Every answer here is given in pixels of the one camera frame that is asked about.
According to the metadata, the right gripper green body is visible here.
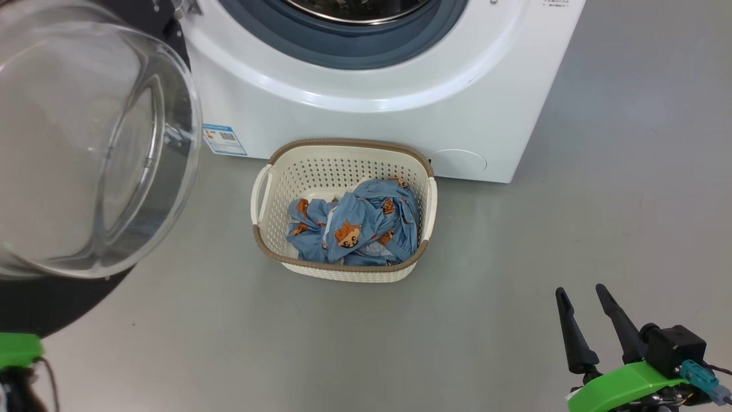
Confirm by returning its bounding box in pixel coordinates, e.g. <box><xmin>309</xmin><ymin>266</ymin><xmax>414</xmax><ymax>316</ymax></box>
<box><xmin>565</xmin><ymin>360</ymin><xmax>695</xmax><ymax>412</ymax></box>

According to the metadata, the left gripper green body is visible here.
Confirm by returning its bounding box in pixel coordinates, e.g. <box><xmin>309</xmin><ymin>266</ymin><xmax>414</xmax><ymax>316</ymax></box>
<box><xmin>0</xmin><ymin>333</ymin><xmax>44</xmax><ymax>404</ymax></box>

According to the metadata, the glass washing machine door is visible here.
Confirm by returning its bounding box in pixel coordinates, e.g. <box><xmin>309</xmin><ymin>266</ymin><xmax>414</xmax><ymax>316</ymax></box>
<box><xmin>0</xmin><ymin>0</ymin><xmax>204</xmax><ymax>338</ymax></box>

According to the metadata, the cream perforated laundry basket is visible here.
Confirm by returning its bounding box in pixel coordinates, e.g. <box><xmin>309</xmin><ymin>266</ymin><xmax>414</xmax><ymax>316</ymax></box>
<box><xmin>250</xmin><ymin>138</ymin><xmax>439</xmax><ymax>284</ymax></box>

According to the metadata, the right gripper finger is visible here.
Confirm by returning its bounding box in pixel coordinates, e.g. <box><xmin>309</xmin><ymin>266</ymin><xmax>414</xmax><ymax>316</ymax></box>
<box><xmin>595</xmin><ymin>283</ymin><xmax>650</xmax><ymax>365</ymax></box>
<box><xmin>555</xmin><ymin>287</ymin><xmax>600</xmax><ymax>375</ymax></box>

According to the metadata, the right teal plug camera cable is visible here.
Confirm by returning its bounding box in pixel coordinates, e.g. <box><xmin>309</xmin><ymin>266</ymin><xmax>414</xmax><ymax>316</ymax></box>
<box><xmin>679</xmin><ymin>359</ymin><xmax>732</xmax><ymax>407</ymax></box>

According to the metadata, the washing machine steel drum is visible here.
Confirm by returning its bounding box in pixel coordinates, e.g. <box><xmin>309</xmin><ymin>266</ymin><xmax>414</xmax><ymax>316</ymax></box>
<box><xmin>280</xmin><ymin>0</ymin><xmax>432</xmax><ymax>26</ymax></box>

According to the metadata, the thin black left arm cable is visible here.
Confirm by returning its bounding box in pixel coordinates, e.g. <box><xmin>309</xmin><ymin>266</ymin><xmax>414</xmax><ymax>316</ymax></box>
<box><xmin>31</xmin><ymin>358</ymin><xmax>61</xmax><ymax>412</ymax></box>

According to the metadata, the white front-load washing machine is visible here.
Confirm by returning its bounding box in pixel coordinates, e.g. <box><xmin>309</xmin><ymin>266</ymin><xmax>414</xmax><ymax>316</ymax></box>
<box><xmin>172</xmin><ymin>0</ymin><xmax>588</xmax><ymax>184</ymax></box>

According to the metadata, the blue energy label sticker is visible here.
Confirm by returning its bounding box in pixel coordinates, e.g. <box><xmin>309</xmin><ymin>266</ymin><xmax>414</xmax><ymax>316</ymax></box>
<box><xmin>202</xmin><ymin>124</ymin><xmax>248</xmax><ymax>157</ymax></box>

